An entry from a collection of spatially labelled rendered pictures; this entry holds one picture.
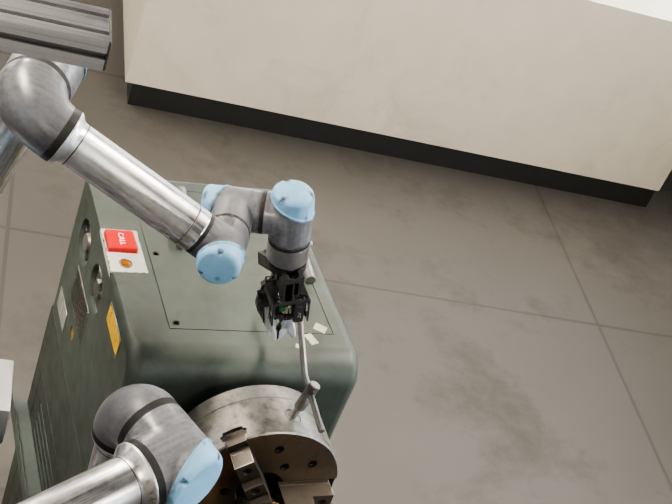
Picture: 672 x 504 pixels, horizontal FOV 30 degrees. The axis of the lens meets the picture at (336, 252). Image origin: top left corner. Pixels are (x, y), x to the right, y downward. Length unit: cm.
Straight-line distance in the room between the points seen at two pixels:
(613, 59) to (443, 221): 106
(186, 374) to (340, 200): 299
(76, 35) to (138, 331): 88
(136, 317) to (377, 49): 317
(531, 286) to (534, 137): 84
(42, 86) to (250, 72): 344
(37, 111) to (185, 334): 63
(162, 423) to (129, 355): 40
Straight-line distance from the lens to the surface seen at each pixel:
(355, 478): 411
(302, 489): 243
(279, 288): 225
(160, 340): 239
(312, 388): 231
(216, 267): 203
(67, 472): 279
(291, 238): 216
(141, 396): 202
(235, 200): 214
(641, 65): 582
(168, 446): 196
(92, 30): 167
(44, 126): 198
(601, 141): 598
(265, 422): 233
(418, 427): 438
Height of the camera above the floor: 281
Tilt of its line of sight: 34 degrees down
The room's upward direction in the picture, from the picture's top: 22 degrees clockwise
